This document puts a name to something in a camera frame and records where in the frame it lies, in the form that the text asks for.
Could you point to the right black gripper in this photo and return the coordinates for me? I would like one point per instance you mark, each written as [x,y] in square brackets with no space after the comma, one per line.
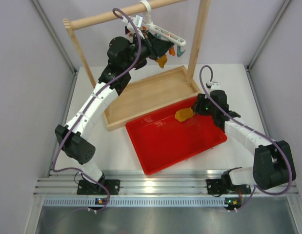
[197,107]

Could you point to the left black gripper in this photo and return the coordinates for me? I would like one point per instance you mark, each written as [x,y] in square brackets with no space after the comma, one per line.
[159,46]

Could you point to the mustard sock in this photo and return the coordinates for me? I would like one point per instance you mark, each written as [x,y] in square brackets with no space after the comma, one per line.
[162,61]
[184,114]

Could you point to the white plastic sock hanger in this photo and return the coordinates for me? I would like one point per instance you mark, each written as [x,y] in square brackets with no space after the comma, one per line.
[149,25]

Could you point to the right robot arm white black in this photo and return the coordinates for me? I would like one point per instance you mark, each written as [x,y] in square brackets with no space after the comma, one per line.
[273,163]

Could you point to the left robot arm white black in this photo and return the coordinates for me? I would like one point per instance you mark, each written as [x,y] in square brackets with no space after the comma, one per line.
[123,55]

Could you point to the teal clip at end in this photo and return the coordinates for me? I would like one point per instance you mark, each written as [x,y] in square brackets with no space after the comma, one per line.
[180,51]

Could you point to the wooden hanger rack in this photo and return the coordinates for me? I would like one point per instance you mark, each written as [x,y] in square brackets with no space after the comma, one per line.
[154,92]

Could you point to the dark navy santa sock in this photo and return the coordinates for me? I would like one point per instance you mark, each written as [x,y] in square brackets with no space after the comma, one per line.
[128,33]

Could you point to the red plastic tray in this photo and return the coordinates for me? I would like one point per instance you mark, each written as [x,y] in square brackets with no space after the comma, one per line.
[161,141]

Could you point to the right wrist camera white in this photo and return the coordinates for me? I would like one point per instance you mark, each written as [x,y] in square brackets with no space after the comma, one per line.
[213,86]

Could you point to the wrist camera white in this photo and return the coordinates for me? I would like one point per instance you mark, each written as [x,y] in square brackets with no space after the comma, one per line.
[213,86]
[137,21]

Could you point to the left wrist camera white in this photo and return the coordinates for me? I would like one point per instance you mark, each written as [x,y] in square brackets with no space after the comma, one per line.
[137,21]

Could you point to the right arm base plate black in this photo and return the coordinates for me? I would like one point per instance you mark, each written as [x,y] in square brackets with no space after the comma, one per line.
[216,187]

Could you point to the aluminium rail frame front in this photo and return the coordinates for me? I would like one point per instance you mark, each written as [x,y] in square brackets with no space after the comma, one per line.
[135,183]

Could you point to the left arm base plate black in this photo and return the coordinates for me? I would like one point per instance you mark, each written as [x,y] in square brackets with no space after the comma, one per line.
[88,188]

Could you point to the perforated cable duct grey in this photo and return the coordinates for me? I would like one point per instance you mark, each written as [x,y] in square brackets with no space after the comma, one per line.
[141,202]

